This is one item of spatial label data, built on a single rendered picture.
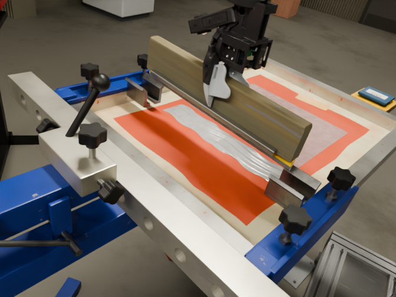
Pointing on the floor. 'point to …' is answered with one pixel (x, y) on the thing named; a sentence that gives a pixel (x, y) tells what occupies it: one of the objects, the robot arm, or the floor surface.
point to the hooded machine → (122, 8)
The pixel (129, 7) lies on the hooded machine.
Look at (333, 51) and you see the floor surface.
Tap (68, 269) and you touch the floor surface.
